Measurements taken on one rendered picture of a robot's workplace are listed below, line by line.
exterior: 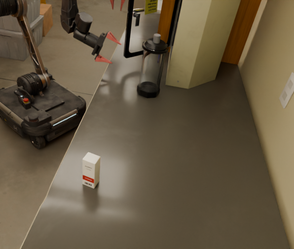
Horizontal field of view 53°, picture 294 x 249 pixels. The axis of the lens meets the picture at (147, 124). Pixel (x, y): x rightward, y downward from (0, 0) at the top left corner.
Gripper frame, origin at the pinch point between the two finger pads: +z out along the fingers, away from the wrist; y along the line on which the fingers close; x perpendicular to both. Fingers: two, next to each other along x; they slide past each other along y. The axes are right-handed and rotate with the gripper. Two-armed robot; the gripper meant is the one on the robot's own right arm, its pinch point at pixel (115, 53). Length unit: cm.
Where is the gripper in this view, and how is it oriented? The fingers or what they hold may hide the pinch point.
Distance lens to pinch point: 140.3
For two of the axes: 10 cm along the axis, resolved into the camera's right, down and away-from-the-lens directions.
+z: 8.8, 4.5, 1.8
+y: 4.8, -7.9, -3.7
